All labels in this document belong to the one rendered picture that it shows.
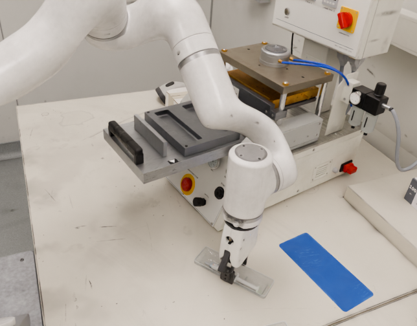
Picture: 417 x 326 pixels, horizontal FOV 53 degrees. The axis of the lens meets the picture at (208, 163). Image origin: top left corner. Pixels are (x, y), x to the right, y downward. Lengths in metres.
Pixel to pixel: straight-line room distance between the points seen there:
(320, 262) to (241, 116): 0.45
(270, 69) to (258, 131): 0.31
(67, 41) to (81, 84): 1.84
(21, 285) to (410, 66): 1.27
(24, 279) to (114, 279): 0.20
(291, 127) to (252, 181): 0.35
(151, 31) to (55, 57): 0.20
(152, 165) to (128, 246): 0.23
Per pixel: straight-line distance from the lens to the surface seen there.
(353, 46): 1.16
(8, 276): 1.06
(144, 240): 1.08
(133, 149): 0.93
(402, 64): 1.52
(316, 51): 1.28
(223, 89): 0.81
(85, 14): 0.81
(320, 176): 1.29
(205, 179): 1.13
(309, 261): 1.08
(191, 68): 0.82
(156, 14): 0.87
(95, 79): 2.67
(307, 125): 1.12
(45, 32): 0.84
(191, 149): 0.97
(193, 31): 0.85
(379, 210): 1.24
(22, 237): 2.25
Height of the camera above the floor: 1.52
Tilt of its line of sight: 35 degrees down
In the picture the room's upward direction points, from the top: 5 degrees clockwise
